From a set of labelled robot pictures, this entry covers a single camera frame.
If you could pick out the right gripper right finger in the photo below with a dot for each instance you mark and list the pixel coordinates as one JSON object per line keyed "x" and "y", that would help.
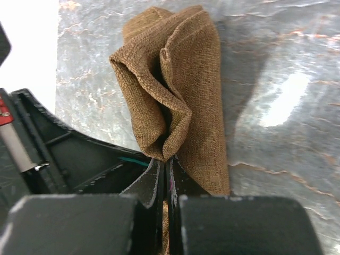
{"x": 200, "y": 223}

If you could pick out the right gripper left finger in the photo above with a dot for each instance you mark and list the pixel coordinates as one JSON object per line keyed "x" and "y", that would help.
{"x": 125, "y": 223}

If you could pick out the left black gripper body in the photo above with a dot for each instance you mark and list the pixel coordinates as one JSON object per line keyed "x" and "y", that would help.
{"x": 40, "y": 154}

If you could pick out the brown fabric napkin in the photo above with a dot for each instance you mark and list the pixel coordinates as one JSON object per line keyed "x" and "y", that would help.
{"x": 168, "y": 70}

